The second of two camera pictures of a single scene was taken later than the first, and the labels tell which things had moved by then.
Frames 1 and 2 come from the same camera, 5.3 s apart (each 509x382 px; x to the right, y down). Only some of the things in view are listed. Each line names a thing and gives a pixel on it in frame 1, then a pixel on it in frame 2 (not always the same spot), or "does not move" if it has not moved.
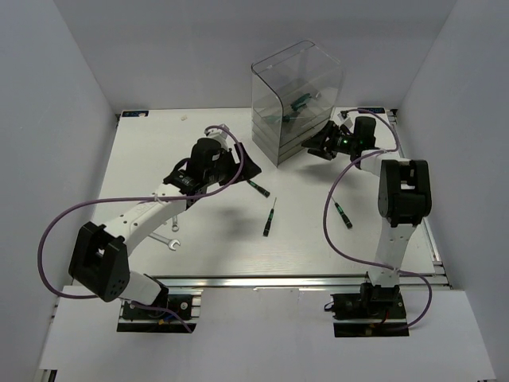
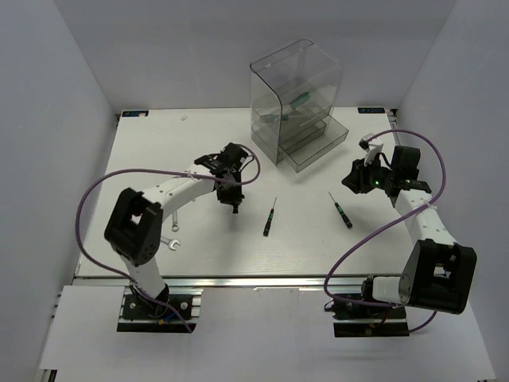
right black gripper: [318, 144] → [355, 181]
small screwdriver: [267, 226] does not move
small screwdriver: [340, 210] does not move
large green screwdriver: [301, 102] does not move
